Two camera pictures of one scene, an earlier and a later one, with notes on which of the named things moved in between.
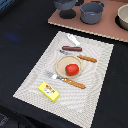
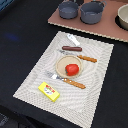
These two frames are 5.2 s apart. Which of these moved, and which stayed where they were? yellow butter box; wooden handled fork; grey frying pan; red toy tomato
Moved: grey frying pan
Stayed: red toy tomato; wooden handled fork; yellow butter box
